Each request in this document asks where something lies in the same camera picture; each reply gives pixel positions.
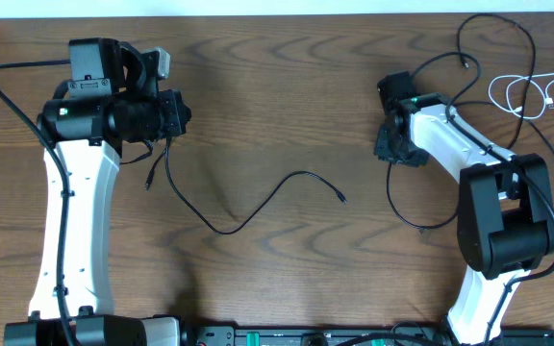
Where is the black USB cable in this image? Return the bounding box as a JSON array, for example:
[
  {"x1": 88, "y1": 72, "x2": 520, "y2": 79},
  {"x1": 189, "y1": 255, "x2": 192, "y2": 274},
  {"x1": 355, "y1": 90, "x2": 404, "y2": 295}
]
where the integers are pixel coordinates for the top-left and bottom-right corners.
[{"x1": 143, "y1": 136, "x2": 348, "y2": 236}]

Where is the white USB cable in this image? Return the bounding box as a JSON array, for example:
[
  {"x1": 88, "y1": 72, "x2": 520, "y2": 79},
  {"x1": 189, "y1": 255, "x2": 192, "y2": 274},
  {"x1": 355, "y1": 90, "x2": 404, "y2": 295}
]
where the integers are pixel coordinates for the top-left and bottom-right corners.
[{"x1": 487, "y1": 71, "x2": 554, "y2": 120}]

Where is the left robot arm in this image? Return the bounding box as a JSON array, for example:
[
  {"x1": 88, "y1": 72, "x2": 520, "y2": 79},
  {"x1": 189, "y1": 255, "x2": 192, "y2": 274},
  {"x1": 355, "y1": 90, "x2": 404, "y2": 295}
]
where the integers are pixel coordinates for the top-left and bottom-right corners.
[{"x1": 3, "y1": 37, "x2": 191, "y2": 345}]

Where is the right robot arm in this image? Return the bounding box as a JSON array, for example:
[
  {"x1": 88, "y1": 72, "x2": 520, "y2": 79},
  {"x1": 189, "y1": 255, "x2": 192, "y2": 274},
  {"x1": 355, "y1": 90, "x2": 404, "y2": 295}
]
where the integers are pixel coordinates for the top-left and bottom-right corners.
[{"x1": 374, "y1": 71, "x2": 554, "y2": 345}]

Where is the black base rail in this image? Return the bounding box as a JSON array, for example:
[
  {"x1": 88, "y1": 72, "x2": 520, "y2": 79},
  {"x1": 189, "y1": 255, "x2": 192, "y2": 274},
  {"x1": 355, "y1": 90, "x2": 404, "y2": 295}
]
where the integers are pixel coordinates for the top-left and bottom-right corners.
[{"x1": 132, "y1": 314, "x2": 554, "y2": 346}]

